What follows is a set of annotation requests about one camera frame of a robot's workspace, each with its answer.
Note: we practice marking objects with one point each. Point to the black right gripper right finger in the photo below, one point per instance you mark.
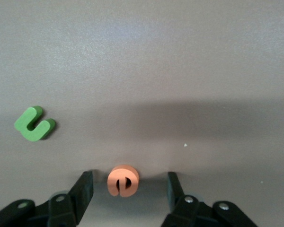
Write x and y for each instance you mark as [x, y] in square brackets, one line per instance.
[191, 212]

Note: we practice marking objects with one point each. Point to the green letter n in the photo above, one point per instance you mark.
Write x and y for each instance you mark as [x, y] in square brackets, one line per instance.
[23, 124]

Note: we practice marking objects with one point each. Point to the orange letter e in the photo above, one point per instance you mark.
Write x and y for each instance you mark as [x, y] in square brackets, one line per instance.
[113, 182]

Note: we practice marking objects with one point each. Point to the brown paper table cover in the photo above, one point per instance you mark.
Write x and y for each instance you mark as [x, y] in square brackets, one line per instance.
[156, 59]

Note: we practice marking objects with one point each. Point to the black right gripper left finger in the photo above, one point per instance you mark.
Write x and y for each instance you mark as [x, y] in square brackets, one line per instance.
[61, 210]

